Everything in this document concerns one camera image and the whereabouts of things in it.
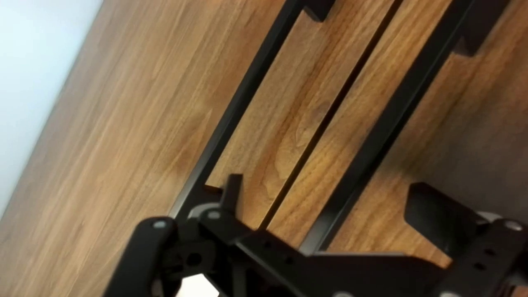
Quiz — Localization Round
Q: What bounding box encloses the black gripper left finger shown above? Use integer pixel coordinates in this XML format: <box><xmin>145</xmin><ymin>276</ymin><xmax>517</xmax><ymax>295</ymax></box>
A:
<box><xmin>102</xmin><ymin>173</ymin><xmax>261</xmax><ymax>297</ymax></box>

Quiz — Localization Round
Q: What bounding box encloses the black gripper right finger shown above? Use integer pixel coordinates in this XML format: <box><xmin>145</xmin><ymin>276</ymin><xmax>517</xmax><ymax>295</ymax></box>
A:
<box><xmin>403</xmin><ymin>179</ymin><xmax>528</xmax><ymax>297</ymax></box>

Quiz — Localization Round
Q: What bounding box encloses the black cupboard door handle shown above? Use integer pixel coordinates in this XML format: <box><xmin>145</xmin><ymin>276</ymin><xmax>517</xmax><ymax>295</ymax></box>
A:
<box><xmin>297</xmin><ymin>0</ymin><xmax>513</xmax><ymax>255</ymax></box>
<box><xmin>168</xmin><ymin>0</ymin><xmax>338</xmax><ymax>220</ymax></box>

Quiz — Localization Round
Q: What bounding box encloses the narrow wooden cupboard door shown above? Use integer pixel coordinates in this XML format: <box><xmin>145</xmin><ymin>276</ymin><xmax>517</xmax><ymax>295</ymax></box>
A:
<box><xmin>0</xmin><ymin>0</ymin><xmax>399</xmax><ymax>297</ymax></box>

